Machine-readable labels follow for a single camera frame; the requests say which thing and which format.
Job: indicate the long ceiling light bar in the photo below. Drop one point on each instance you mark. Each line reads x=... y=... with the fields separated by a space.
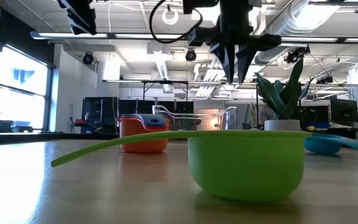
x=129 y=36

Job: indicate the red measuring cup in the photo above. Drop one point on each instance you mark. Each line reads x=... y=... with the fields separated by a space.
x=123 y=117

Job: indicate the orange measuring cup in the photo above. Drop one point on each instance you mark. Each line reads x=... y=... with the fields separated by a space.
x=145 y=146

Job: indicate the white plant pot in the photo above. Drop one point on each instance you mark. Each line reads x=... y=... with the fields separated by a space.
x=281 y=125

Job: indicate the green leafy plant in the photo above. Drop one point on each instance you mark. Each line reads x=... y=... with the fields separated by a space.
x=287 y=96

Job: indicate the teal measuring cup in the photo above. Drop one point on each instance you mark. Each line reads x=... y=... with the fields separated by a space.
x=322 y=146

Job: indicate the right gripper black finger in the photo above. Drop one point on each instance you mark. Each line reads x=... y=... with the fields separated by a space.
x=228 y=62
x=245 y=62

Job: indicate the clear plastic basket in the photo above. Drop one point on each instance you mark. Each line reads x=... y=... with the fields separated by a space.
x=228 y=118

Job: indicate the black ceiling camera cluster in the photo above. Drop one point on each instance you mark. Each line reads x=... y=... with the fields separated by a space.
x=294 y=56

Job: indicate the bright large window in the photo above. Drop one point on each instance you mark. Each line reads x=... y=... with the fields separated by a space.
x=20 y=87

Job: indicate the blue measuring cup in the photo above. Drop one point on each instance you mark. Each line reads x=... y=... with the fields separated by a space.
x=146 y=119

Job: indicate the black round ceiling camera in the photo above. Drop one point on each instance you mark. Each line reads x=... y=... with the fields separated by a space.
x=88 y=58
x=190 y=55

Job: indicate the green measuring cup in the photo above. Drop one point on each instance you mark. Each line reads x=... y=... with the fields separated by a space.
x=247 y=168

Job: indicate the black background table frame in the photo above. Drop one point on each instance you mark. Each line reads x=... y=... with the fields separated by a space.
x=166 y=82

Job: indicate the silver ceiling duct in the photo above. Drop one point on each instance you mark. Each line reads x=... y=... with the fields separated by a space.
x=291 y=28

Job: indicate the black computer monitor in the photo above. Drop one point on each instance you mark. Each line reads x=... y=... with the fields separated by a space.
x=343 y=110

